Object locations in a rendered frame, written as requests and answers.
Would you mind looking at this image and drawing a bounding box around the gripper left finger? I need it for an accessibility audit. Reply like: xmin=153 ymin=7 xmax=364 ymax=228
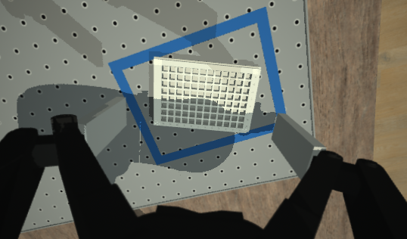
xmin=0 ymin=97 xmax=156 ymax=239

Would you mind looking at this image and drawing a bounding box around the blue tape outline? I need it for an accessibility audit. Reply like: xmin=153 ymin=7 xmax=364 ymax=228
xmin=108 ymin=7 xmax=286 ymax=165

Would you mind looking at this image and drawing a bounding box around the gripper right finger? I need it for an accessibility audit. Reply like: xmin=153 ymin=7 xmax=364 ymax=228
xmin=254 ymin=113 xmax=407 ymax=239

